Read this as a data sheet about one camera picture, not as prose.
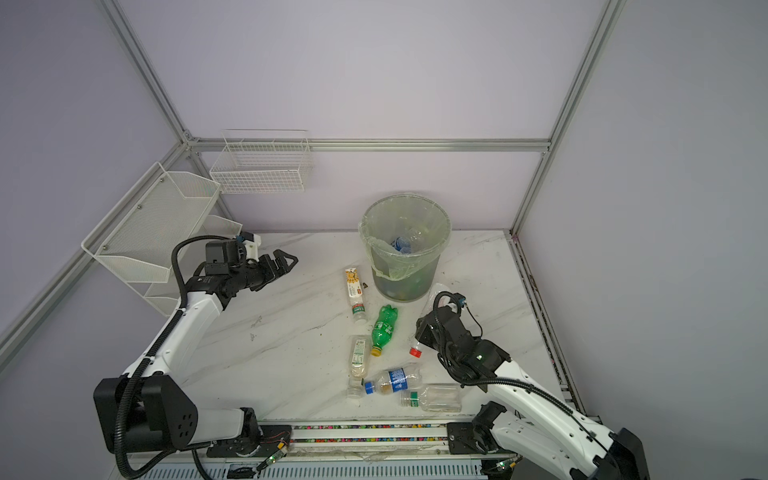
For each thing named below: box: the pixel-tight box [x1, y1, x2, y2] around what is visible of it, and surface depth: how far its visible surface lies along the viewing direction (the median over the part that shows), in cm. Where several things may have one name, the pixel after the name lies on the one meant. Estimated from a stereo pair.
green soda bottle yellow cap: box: [370, 304, 399, 357], surface depth 90 cm
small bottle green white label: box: [347, 336, 370, 399], surface depth 83 cm
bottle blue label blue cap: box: [364, 362, 423, 394], surface depth 81 cm
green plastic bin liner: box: [359, 194, 452, 281], surface depth 93 cm
